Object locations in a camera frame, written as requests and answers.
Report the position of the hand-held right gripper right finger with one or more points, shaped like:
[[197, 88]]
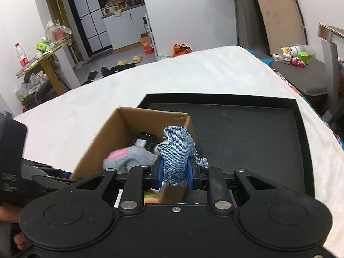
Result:
[[189, 174]]

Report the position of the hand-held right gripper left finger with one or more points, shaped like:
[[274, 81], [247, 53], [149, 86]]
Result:
[[160, 172]]

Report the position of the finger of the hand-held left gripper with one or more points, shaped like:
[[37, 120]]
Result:
[[48, 178]]

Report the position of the denim plush toy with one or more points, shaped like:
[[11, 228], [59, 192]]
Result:
[[177, 150]]

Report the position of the grey and pink plush toy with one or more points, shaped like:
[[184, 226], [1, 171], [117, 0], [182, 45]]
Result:
[[134, 156]]

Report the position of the brown cardboard box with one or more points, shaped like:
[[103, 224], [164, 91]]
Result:
[[96, 153]]

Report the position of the black tray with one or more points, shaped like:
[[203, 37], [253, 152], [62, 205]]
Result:
[[242, 139]]

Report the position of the person's left hand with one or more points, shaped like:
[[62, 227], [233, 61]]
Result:
[[10, 212]]

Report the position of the black stitched plush toy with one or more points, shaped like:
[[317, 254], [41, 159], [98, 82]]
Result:
[[149, 139]]

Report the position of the pile of dark bags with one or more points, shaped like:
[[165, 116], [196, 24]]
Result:
[[35, 91]]

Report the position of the yellow table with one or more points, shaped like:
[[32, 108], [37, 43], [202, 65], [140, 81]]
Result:
[[51, 70]]

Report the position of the red label water bottle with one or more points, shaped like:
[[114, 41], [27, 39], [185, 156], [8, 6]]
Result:
[[22, 57]]

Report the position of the green box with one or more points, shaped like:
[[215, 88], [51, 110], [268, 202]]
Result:
[[42, 45]]

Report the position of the black shoe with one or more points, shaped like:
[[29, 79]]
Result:
[[92, 75]]

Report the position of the yellow slipper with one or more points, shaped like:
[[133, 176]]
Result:
[[122, 63], [137, 59]]

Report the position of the orange bag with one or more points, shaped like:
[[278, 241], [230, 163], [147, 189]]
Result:
[[182, 50]]

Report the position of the glass jar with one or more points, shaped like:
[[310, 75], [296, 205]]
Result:
[[55, 33]]

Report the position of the orange carton box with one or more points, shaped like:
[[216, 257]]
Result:
[[146, 44]]

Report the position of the white narrow rack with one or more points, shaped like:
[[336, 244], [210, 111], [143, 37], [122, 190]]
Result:
[[150, 37]]

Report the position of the white cabinet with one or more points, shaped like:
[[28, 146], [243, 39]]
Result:
[[123, 29]]

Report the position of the grey bench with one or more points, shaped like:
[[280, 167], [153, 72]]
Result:
[[309, 78]]

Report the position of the black framed glass door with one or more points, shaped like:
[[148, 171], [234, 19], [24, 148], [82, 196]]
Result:
[[88, 18]]

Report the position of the red toy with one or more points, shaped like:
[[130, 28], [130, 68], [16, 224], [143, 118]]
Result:
[[297, 61]]

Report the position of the white plastic bag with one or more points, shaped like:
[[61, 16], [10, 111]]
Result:
[[295, 49]]

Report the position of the green cup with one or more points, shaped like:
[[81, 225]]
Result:
[[303, 57]]

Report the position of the framed wooden board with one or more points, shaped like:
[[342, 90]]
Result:
[[282, 16]]

